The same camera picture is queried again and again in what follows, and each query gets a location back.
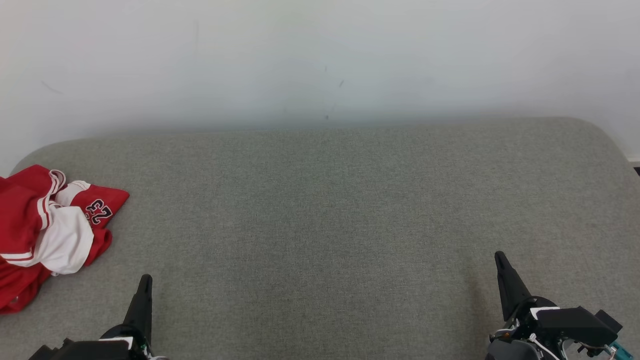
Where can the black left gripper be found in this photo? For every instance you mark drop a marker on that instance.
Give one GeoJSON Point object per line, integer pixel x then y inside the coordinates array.
{"type": "Point", "coordinates": [140, 345]}

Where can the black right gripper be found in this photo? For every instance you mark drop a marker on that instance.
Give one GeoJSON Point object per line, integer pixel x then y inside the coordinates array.
{"type": "Point", "coordinates": [525, 322]}

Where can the red jersey shirt white sleeves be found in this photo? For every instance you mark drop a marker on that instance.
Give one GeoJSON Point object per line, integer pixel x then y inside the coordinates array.
{"type": "Point", "coordinates": [60, 245]}

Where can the grey fabric panel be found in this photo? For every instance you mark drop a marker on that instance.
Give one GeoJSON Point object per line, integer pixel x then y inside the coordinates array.
{"type": "Point", "coordinates": [320, 225]}

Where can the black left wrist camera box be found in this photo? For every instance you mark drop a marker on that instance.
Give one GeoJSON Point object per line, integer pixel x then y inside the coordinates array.
{"type": "Point", "coordinates": [85, 351]}

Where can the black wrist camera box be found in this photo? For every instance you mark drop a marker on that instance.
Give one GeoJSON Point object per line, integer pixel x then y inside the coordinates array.
{"type": "Point", "coordinates": [575, 322]}
{"type": "Point", "coordinates": [85, 351]}

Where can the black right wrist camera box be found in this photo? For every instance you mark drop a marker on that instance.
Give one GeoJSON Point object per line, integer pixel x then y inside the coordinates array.
{"type": "Point", "coordinates": [575, 322]}

